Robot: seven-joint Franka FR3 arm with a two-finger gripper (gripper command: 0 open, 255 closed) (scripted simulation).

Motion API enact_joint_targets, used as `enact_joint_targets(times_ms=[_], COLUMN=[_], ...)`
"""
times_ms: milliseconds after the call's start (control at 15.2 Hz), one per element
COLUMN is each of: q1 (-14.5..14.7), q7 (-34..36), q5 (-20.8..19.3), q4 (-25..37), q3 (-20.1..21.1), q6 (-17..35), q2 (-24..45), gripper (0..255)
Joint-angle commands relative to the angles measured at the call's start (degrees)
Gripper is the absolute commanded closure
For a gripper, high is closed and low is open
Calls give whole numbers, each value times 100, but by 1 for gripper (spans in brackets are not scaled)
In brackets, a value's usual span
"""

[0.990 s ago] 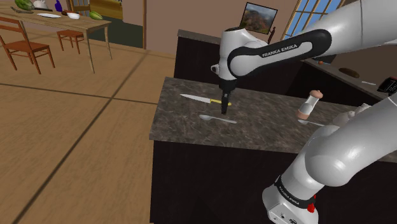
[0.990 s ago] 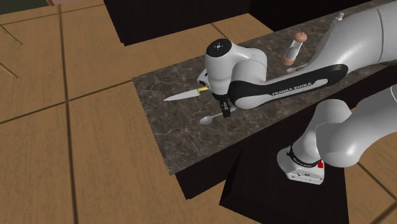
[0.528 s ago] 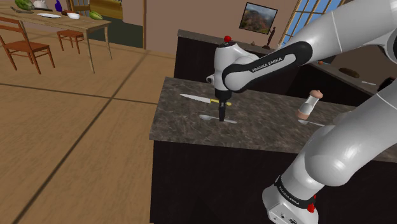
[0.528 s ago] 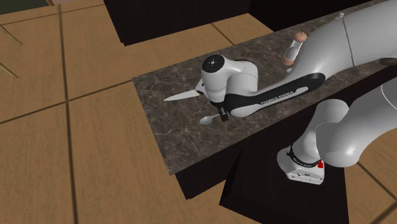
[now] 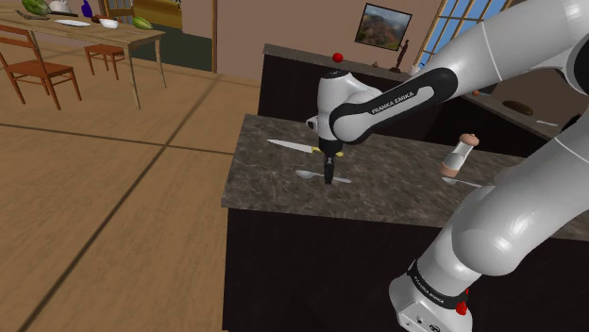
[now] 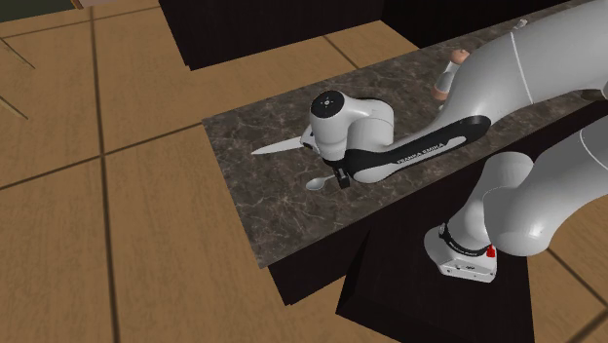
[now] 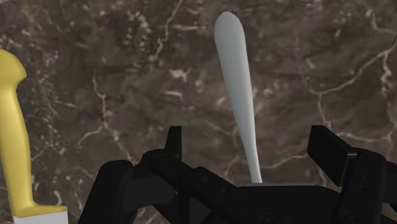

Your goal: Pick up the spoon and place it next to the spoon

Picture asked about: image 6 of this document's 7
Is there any silver spoon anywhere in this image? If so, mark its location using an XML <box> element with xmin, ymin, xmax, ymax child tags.
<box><xmin>304</xmin><ymin>173</ymin><xmax>336</xmax><ymax>193</ymax></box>

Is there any white knife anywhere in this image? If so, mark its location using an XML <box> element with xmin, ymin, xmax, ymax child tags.
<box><xmin>249</xmin><ymin>135</ymin><xmax>306</xmax><ymax>157</ymax></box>

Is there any dark counter cabinet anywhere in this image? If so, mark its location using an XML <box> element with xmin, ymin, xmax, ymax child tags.
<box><xmin>267</xmin><ymin>221</ymin><xmax>372</xmax><ymax>307</ymax></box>

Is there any dark robot stand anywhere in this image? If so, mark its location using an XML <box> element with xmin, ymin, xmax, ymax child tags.
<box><xmin>334</xmin><ymin>159</ymin><xmax>536</xmax><ymax>343</ymax></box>

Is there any white pink-ended cylinder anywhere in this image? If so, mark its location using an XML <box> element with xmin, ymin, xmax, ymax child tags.
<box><xmin>430</xmin><ymin>48</ymin><xmax>472</xmax><ymax>102</ymax></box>

